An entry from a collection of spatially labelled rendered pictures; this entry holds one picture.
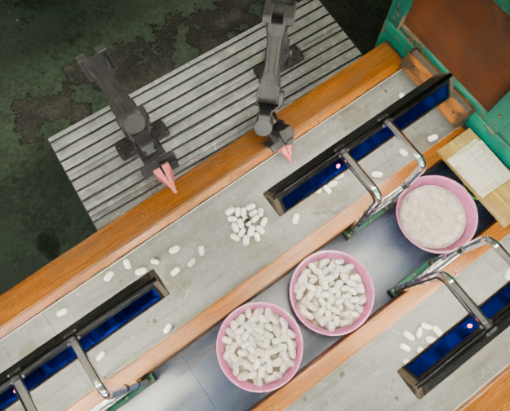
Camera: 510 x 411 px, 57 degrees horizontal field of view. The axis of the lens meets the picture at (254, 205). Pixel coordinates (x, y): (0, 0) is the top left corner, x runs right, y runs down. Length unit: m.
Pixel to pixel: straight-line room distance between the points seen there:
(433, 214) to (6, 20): 2.56
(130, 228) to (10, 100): 1.50
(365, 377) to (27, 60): 2.40
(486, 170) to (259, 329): 0.92
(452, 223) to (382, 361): 0.51
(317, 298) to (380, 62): 0.88
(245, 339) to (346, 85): 0.95
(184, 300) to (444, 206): 0.92
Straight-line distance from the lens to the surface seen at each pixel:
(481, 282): 1.68
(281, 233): 1.56
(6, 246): 2.62
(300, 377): 1.50
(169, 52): 2.78
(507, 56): 1.56
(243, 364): 1.52
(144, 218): 1.59
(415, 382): 1.21
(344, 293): 1.56
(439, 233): 1.68
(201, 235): 1.57
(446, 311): 1.63
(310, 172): 1.23
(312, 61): 1.91
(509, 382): 1.67
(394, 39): 1.86
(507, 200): 1.75
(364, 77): 1.79
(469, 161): 1.74
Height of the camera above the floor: 2.26
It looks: 74 degrees down
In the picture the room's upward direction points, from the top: 3 degrees counter-clockwise
